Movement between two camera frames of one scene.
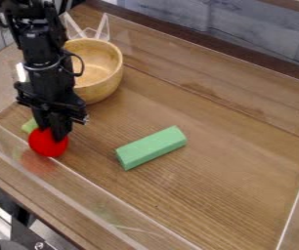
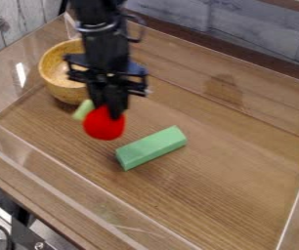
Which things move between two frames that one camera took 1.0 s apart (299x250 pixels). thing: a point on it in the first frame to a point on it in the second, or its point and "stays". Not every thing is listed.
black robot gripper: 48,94 to 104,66
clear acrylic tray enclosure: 194,160 stays
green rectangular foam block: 150,146 stays
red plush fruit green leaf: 42,140 to 98,123
